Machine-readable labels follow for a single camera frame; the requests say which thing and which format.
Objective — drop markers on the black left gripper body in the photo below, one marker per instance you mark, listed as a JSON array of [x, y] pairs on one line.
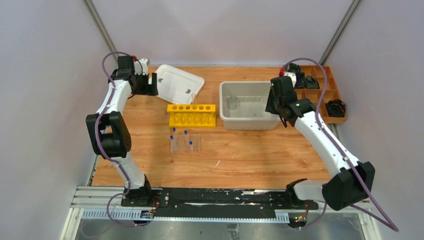
[[145, 84]]

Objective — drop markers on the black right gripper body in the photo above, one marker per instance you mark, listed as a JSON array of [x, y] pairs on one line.
[[278, 105]]

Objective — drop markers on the white plastic bin lid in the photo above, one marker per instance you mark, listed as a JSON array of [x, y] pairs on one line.
[[176, 86]]

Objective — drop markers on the white plastic bin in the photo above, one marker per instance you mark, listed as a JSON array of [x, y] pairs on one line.
[[252, 96]]

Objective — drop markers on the yellow test tube rack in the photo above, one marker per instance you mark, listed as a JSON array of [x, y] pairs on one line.
[[192, 115]]

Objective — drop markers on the clear test tube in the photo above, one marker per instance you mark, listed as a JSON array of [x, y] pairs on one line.
[[193, 98]]

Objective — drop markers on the clear acrylic tube rack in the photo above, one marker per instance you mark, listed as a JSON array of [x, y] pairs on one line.
[[181, 145]]

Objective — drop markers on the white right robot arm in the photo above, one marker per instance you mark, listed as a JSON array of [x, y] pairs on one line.
[[351, 180]]

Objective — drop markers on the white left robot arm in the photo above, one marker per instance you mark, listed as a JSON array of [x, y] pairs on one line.
[[109, 135]]

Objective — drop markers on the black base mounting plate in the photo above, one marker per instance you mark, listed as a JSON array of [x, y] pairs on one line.
[[218, 203]]

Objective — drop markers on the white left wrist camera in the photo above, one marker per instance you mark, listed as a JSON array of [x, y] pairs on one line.
[[143, 66]]

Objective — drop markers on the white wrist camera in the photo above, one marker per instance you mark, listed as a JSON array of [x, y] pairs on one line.
[[292, 76], [143, 66]]

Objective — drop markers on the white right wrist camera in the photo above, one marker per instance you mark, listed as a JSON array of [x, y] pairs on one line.
[[292, 76]]

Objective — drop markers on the dark green ring part right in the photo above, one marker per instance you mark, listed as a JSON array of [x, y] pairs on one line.
[[311, 83]]

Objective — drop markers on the dark green ring part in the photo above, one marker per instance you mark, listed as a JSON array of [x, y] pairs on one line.
[[293, 68], [311, 83]]

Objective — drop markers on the dark green ring part top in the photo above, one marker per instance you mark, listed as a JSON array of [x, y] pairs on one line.
[[293, 68]]

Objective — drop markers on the black ring part on tray edge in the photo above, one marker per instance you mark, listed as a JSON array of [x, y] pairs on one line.
[[336, 108]]

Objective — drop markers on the aluminium frame rail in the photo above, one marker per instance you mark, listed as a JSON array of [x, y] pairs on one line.
[[103, 202]]

